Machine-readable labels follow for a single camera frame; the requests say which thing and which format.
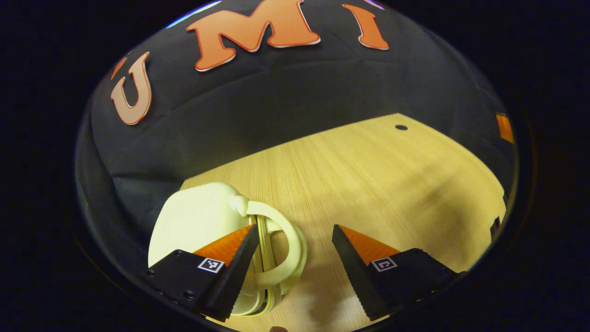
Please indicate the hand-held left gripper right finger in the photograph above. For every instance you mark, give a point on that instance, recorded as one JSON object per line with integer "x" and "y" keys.
{"x": 355, "y": 272}

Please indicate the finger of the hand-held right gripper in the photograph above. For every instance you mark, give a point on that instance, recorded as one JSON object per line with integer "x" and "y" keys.
{"x": 504, "y": 128}

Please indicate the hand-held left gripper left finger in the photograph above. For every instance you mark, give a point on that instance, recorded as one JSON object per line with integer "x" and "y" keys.
{"x": 237, "y": 272}

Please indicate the pale yellow suitcase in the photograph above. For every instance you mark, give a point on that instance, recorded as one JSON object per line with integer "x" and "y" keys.
{"x": 193, "y": 216}

